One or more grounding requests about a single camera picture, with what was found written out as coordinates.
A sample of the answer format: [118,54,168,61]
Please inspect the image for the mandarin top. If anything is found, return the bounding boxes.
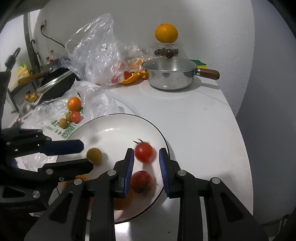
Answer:
[67,97,81,113]

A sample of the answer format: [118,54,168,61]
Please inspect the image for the oil bottle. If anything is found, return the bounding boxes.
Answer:
[46,57,50,66]

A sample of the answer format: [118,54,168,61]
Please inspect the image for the cherry tomato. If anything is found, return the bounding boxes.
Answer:
[134,138,155,164]
[130,170,154,194]
[70,111,81,123]

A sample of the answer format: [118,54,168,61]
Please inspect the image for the steel saucepan with wooden handle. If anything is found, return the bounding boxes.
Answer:
[142,56,220,91]

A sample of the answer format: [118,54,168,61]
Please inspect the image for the white round plate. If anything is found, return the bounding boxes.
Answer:
[57,113,168,223]

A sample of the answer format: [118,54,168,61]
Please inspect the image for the crumpled clear plastic bag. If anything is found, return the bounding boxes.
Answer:
[59,13,152,87]

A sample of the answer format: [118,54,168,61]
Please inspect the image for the black umbrella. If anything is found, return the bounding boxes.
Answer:
[30,39,42,72]

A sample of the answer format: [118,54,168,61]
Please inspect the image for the black shelf rack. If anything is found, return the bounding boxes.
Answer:
[8,82,36,113]

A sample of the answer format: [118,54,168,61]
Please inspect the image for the black wok with wooden handle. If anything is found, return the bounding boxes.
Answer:
[18,58,60,86]

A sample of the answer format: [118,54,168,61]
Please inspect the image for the yellow detergent bottle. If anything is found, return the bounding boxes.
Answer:
[16,62,30,79]

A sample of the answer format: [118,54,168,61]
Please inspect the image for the left wall socket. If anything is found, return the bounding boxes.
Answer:
[40,20,46,30]

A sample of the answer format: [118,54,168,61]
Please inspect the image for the green yellow sponge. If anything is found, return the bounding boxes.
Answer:
[192,60,207,69]

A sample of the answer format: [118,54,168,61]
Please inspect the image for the clear container of dark fruits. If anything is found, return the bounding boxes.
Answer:
[152,43,181,58]

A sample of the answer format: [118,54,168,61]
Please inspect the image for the mandarin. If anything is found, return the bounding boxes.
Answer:
[67,97,81,113]
[66,175,90,186]
[113,189,133,210]

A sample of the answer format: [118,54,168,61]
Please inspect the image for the induction cooker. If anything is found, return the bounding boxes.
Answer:
[24,68,80,105]

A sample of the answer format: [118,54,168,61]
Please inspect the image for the mandarin front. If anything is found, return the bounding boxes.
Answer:
[66,175,90,186]

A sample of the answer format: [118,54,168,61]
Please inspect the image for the orange peel pieces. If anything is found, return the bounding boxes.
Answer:
[121,70,149,84]

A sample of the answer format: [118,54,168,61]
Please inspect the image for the black cooker power cable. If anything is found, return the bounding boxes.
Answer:
[40,25,67,49]

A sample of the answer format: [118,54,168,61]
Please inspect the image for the flat printed plastic bag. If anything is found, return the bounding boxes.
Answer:
[14,79,121,170]

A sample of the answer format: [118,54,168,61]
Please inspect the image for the large orange on container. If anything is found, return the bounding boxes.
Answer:
[154,24,179,43]

